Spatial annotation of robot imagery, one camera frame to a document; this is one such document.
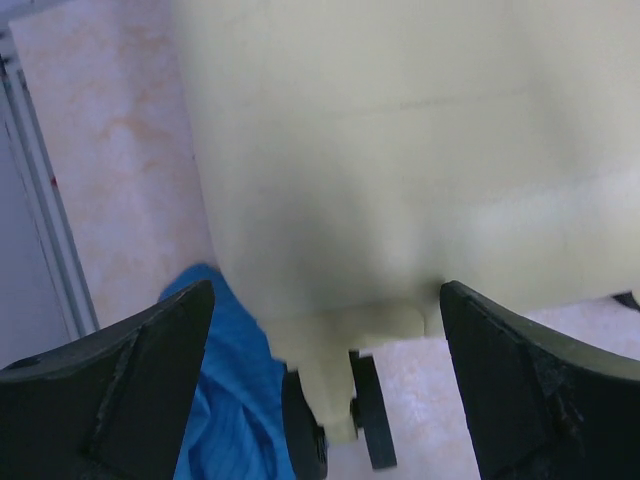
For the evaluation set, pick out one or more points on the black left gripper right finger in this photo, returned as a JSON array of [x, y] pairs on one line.
[[538, 403]]

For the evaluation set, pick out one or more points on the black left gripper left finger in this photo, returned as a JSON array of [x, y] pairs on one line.
[[113, 404]]

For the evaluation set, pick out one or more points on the blue patterned cloth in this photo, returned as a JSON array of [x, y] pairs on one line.
[[235, 427]]

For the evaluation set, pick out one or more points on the pale yellow suitcase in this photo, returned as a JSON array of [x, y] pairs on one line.
[[354, 156]]

